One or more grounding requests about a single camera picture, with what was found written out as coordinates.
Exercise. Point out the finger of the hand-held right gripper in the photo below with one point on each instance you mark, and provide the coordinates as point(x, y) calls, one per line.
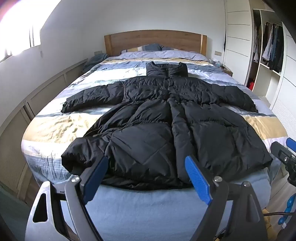
point(281, 151)

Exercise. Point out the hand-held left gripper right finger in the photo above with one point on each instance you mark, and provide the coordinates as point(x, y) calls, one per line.
point(198, 183)

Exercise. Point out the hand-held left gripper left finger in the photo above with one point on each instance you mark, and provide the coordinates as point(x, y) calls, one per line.
point(94, 180)

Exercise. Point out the black puffer coat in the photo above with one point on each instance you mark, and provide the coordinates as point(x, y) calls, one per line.
point(148, 129)

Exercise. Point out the bed with striped duvet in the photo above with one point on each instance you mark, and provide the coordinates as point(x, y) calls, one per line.
point(57, 125)

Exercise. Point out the red item in wardrobe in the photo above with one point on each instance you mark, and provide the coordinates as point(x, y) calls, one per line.
point(251, 83)

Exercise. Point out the wooden nightstand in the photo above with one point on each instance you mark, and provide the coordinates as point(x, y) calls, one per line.
point(227, 70)

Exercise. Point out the blue-grey crumpled cloth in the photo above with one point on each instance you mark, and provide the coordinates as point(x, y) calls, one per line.
point(94, 61)

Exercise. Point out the striped pillow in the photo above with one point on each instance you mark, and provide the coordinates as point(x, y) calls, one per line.
point(131, 49)

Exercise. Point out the blue-grey pillow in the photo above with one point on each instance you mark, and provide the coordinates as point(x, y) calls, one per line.
point(151, 47)

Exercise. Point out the wooden headboard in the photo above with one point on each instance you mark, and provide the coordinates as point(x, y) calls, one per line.
point(155, 38)

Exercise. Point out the window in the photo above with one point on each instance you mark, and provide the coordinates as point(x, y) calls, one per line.
point(18, 34)

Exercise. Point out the low beige wall cabinet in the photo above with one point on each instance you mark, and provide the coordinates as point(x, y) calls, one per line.
point(46, 85)

